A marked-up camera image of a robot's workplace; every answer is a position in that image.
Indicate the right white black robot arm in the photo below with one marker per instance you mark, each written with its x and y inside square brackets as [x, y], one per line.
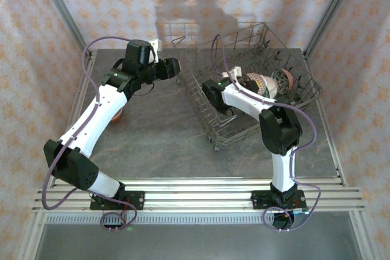
[280, 132]

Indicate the aluminium frame post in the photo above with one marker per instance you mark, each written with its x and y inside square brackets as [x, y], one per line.
[330, 10]
[63, 10]

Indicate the aluminium frame leg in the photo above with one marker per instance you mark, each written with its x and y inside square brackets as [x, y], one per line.
[362, 238]
[30, 238]

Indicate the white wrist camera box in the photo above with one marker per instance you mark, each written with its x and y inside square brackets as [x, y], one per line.
[155, 45]
[234, 72]

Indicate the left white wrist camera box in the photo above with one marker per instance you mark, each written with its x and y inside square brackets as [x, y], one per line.
[155, 45]

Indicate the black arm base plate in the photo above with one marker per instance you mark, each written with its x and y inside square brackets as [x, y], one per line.
[259, 199]
[138, 196]

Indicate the aluminium table side rail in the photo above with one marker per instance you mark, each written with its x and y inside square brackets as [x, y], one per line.
[308, 62]
[80, 98]

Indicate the green circuit board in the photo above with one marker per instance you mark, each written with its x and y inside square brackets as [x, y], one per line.
[301, 210]

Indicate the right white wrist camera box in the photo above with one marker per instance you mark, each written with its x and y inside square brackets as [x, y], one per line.
[234, 72]

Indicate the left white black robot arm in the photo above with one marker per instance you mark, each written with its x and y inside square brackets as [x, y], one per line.
[97, 114]

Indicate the orange bowl white inside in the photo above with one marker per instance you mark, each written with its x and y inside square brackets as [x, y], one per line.
[117, 118]

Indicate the aluminium rail base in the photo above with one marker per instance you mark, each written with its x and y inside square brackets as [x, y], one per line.
[195, 194]

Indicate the black connector block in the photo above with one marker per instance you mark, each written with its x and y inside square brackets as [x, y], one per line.
[114, 227]

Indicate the brown lattice pattern bowl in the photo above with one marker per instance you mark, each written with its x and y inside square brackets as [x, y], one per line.
[254, 76]

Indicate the grey metal lower panel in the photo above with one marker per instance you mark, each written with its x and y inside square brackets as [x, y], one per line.
[195, 241]

